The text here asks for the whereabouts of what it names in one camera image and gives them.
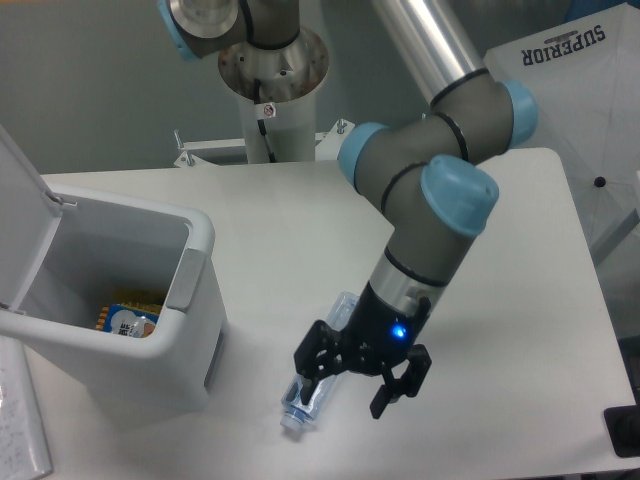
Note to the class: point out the white metal frame brackets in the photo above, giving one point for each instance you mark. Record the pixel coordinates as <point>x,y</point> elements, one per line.
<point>233,151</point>

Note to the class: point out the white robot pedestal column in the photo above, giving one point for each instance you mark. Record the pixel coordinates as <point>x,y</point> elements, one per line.
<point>277,132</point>

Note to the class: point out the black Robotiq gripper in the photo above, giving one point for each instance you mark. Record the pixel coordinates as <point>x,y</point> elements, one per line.
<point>382,335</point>

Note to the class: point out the black device at edge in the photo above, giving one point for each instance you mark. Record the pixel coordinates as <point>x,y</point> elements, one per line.
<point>623,426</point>

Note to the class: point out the white paper clipboard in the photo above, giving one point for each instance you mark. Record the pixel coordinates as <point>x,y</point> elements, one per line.
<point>24,449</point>

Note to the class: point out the yellow blue snack wrapper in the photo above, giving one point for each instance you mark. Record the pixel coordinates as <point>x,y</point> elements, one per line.
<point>131,313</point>

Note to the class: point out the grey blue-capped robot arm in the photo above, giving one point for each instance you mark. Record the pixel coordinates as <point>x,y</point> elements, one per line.
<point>425,178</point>

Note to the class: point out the white open trash can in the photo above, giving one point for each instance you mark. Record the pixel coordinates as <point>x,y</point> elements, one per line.
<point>65,250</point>

